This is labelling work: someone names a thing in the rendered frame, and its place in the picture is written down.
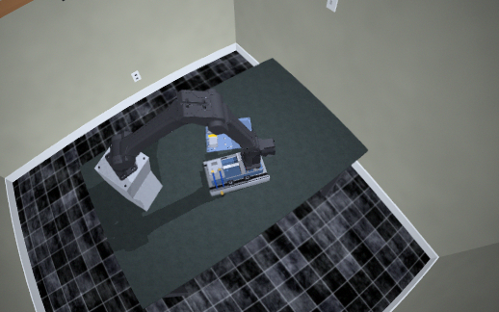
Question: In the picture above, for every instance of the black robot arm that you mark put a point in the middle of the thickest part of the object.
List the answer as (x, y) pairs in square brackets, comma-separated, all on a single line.
[(206, 108)]

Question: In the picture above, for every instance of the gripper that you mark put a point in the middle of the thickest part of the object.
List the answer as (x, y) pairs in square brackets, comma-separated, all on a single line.
[(248, 162)]

